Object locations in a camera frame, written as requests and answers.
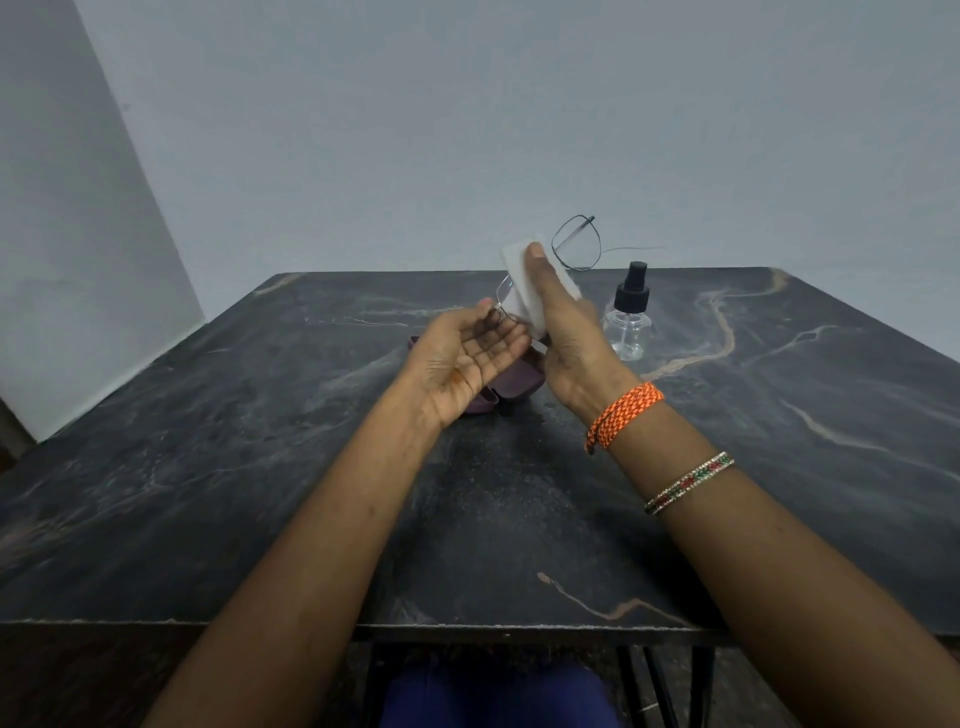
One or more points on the person's right hand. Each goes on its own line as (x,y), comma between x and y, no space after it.
(577,352)

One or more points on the person's left hand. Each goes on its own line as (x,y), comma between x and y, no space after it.
(457,367)

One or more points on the person's left thumb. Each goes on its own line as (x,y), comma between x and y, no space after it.
(471,310)

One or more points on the person's right thumb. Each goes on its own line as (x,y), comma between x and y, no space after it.
(539,266)

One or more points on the white cleaning cloth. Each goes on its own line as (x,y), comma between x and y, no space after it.
(519,283)

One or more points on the person's right forearm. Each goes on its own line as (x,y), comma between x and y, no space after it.
(765,570)

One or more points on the person's left forearm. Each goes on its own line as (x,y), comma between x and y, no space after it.
(315,570)

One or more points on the purple eyeglasses case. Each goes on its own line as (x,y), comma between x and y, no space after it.
(517,379)

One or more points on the clear spray bottle black cap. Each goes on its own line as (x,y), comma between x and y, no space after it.
(628,330)

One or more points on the red green beaded bangle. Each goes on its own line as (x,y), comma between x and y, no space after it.
(688,484)

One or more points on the person's blue trousers legs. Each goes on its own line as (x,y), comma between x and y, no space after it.
(499,697)

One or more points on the black metal table frame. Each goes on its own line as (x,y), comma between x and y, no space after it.
(702,679)

